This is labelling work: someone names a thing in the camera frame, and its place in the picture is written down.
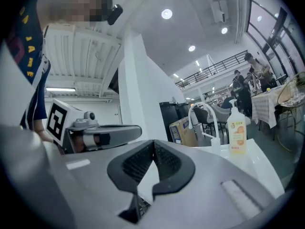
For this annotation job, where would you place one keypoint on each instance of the table with checkered cloth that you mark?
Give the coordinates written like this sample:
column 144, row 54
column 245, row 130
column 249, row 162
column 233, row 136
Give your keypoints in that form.
column 264, row 104

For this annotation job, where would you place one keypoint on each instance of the ceiling air conditioner unit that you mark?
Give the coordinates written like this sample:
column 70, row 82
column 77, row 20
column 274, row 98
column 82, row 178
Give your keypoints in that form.
column 219, row 10

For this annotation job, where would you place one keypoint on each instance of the pump bottle with orange label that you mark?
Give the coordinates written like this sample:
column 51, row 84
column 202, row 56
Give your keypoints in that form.
column 236, row 132

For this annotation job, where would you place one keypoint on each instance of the grey chair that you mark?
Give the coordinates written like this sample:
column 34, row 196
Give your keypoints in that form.
column 205, row 116

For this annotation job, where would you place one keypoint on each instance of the person's left forearm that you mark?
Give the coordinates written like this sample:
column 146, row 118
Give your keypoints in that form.
column 44, row 133

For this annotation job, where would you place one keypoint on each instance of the cardboard box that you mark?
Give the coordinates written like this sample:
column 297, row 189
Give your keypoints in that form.
column 182, row 132

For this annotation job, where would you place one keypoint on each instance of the black balcony railing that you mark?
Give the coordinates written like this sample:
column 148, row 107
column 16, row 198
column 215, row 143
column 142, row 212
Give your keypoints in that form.
column 212, row 69

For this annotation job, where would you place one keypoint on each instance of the round ceiling light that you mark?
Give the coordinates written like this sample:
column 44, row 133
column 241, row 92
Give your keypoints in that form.
column 224, row 30
column 191, row 48
column 166, row 13

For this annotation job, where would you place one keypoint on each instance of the black head camera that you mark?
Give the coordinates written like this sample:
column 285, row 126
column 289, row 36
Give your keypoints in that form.
column 114, row 14

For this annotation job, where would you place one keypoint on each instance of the person's navy jersey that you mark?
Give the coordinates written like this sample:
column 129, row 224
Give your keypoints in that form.
column 28, row 56

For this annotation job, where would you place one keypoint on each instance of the white sink basin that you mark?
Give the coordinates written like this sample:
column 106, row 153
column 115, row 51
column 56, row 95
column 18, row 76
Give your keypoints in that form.
column 259, row 166

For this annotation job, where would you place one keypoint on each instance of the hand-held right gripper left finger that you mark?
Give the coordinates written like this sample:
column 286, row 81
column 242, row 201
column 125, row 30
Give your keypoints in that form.
column 90, row 180

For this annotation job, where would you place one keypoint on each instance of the long fluorescent tube light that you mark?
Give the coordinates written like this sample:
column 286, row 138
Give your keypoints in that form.
column 60, row 89

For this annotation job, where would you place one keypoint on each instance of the black cabinet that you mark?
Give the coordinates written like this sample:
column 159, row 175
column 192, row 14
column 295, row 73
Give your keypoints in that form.
column 170, row 120

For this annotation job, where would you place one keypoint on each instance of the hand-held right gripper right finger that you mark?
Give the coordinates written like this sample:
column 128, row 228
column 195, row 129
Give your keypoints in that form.
column 202, row 187

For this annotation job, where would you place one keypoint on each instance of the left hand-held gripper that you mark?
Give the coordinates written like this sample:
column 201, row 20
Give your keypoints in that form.
column 69, row 125

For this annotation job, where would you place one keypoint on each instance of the white curved faucet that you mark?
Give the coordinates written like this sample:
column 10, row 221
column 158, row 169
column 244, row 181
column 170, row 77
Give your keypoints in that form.
column 209, row 118

